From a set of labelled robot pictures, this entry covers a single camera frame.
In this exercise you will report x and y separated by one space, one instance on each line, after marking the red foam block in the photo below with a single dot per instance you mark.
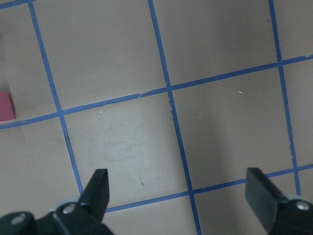
6 109

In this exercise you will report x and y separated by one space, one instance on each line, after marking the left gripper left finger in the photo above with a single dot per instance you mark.
83 217

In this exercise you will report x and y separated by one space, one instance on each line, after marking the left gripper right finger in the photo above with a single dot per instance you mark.
278 213

